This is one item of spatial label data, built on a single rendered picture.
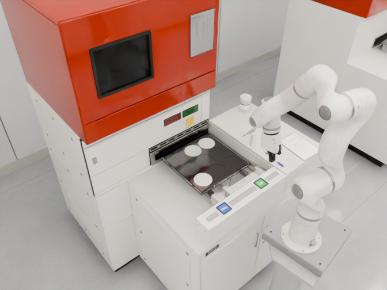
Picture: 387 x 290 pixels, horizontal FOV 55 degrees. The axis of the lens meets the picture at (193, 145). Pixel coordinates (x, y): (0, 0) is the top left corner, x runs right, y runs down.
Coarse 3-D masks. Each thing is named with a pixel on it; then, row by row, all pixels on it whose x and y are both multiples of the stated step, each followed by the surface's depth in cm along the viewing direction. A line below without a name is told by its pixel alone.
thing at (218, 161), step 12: (192, 144) 225; (216, 144) 225; (168, 156) 217; (180, 156) 217; (204, 156) 217; (216, 156) 217; (228, 156) 217; (180, 168) 209; (192, 168) 209; (204, 168) 209; (216, 168) 209; (228, 168) 209; (192, 180) 202; (216, 180) 202
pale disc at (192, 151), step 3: (186, 147) 223; (189, 147) 223; (192, 147) 223; (195, 147) 223; (198, 147) 223; (186, 150) 221; (189, 150) 221; (192, 150) 221; (195, 150) 221; (198, 150) 221; (201, 150) 221; (186, 153) 219; (189, 153) 219; (192, 153) 219; (195, 153) 219; (198, 153) 219; (192, 156) 217
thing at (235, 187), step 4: (252, 172) 210; (248, 176) 207; (252, 176) 207; (256, 176) 207; (240, 180) 205; (244, 180) 205; (248, 180) 205; (236, 184) 203; (240, 184) 203; (244, 184) 203; (232, 188) 200; (236, 188) 200; (212, 200) 194; (212, 204) 195
